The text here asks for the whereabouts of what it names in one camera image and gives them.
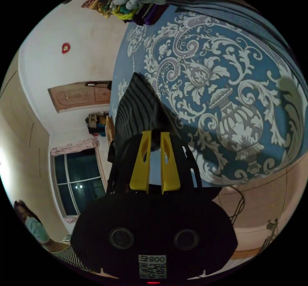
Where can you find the navy striped pants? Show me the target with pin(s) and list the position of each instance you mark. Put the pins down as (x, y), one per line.
(136, 103)

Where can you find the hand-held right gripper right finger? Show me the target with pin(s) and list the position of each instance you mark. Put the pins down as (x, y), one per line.
(170, 172)

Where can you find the window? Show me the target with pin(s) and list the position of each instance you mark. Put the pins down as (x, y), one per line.
(77, 170)

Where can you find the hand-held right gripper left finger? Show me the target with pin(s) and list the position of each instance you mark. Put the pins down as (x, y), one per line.
(140, 170)

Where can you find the heap of bags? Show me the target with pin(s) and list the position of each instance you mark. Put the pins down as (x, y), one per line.
(95, 122)

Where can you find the person's body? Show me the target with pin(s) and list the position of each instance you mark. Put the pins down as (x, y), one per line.
(36, 230)

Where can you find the bed with blue printed sheet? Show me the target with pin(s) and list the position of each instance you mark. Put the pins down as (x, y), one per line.
(240, 57)

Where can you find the grey blue folded blanket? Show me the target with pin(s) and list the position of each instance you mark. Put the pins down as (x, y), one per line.
(252, 18)

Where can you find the pink curtain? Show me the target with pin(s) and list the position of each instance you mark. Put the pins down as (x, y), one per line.
(72, 146)

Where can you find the wooden door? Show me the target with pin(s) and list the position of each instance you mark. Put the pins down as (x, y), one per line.
(77, 97)

